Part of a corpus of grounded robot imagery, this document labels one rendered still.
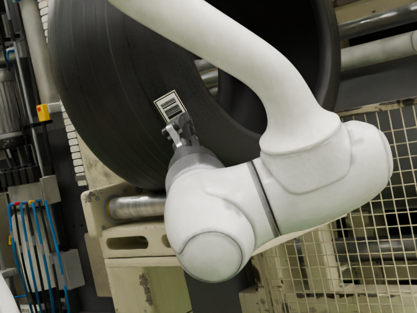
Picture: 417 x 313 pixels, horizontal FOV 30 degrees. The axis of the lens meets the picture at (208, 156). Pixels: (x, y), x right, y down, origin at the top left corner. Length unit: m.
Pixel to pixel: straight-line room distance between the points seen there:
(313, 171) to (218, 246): 0.14
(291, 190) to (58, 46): 0.65
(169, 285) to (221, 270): 0.86
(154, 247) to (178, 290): 0.30
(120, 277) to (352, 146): 0.94
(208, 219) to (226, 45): 0.20
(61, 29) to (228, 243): 0.66
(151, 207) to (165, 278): 0.29
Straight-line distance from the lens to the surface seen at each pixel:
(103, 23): 1.33
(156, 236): 1.49
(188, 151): 1.09
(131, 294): 1.76
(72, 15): 1.41
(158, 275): 1.75
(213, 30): 0.87
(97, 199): 1.61
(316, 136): 0.91
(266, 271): 2.02
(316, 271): 2.14
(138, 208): 1.55
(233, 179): 0.94
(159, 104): 1.29
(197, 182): 0.96
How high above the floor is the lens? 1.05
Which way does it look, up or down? 3 degrees down
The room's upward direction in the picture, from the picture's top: 12 degrees counter-clockwise
